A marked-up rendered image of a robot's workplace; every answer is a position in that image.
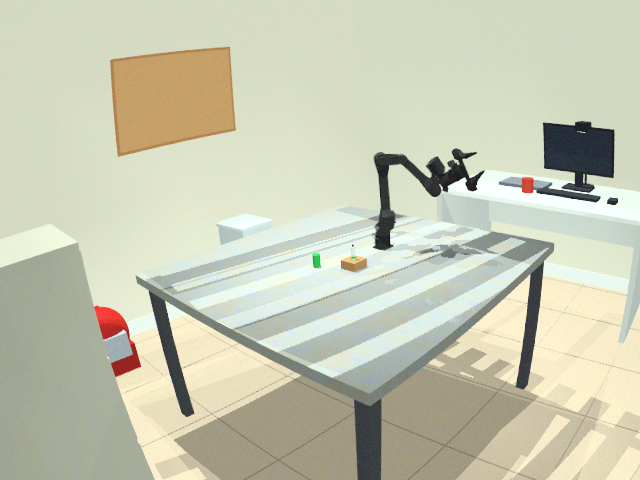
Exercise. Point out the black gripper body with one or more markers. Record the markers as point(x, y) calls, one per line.
point(470, 187)

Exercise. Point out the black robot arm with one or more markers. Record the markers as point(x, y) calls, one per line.
point(387, 217)

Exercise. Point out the tan wooden block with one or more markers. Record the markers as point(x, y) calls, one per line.
point(354, 265)

